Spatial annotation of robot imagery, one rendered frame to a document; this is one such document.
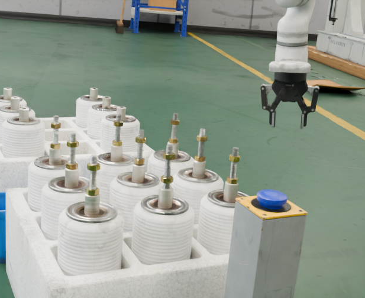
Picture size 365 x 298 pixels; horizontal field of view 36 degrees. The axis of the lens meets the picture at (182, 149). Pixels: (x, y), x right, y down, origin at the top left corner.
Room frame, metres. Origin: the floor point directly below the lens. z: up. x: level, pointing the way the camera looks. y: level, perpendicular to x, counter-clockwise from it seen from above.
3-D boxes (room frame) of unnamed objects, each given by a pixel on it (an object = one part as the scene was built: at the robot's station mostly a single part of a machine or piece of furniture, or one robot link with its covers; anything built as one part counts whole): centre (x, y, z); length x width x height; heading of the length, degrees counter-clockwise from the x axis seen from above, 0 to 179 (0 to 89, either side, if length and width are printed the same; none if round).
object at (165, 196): (0.83, 0.02, 0.26); 0.02 x 0.02 x 0.03
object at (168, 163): (0.83, 0.02, 0.31); 0.01 x 0.01 x 0.08
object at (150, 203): (0.83, 0.02, 0.25); 0.08 x 0.08 x 0.01
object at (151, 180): (0.94, 0.07, 0.25); 0.08 x 0.08 x 0.01
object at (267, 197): (0.71, -0.12, 0.32); 0.04 x 0.04 x 0.02
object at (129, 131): (1.37, 0.16, 0.16); 0.10 x 0.10 x 0.18
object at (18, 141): (1.27, 0.37, 0.16); 0.10 x 0.10 x 0.18
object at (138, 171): (0.94, 0.07, 0.26); 0.02 x 0.02 x 0.03
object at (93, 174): (0.78, 0.13, 0.30); 0.01 x 0.01 x 0.08
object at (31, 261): (0.94, 0.07, 0.09); 0.39 x 0.39 x 0.18; 26
